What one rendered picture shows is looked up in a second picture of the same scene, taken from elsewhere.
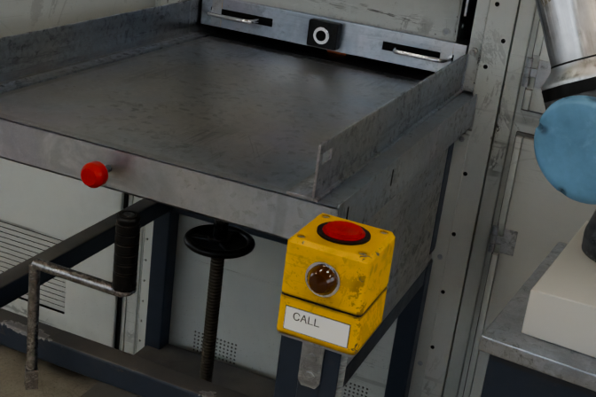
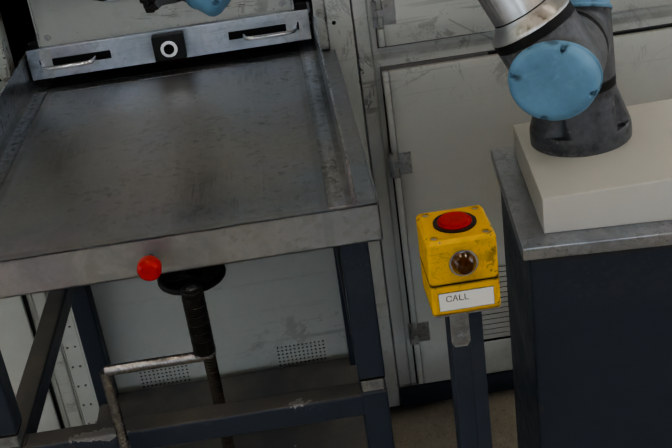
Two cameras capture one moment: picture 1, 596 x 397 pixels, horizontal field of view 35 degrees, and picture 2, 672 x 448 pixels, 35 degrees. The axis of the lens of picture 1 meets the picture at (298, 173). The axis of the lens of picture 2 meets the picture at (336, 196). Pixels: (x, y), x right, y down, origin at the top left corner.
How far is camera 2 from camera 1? 55 cm
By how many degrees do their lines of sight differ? 22
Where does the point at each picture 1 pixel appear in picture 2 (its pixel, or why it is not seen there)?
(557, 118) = (527, 66)
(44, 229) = not seen: outside the picture
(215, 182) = (260, 227)
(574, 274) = (554, 172)
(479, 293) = (392, 216)
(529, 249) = (424, 161)
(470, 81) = (324, 39)
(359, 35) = (203, 34)
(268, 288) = not seen: hidden behind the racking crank
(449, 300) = not seen: hidden behind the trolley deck
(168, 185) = (215, 248)
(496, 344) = (536, 250)
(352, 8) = (185, 12)
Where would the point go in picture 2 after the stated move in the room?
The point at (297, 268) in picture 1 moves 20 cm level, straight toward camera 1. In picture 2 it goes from (440, 264) to (546, 346)
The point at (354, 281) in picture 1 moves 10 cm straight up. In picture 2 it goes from (488, 253) to (482, 172)
